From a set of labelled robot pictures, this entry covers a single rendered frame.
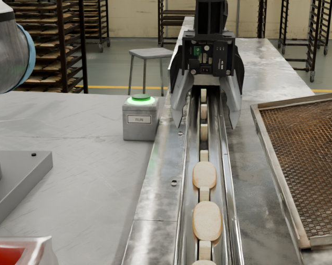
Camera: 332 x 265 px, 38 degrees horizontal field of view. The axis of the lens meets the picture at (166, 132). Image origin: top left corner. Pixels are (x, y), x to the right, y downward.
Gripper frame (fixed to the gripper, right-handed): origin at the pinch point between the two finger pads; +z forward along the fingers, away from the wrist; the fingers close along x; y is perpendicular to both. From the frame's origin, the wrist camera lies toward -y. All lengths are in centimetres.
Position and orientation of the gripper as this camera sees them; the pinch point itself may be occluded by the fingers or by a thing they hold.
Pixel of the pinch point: (205, 120)
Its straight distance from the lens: 75.5
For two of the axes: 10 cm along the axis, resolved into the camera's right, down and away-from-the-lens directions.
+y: -0.7, 3.3, -9.4
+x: 10.0, 0.2, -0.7
